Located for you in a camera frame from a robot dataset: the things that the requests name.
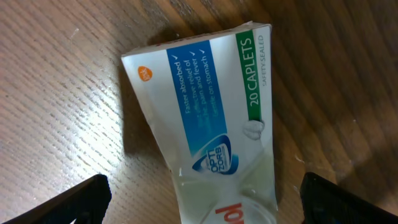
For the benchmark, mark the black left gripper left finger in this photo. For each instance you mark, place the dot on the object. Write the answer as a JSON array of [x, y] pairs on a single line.
[[86, 202]]

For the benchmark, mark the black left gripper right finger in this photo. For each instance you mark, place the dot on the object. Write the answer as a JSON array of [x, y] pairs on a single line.
[[324, 202]]

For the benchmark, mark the white Panadol box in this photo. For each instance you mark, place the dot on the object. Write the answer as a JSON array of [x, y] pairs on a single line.
[[208, 102]]

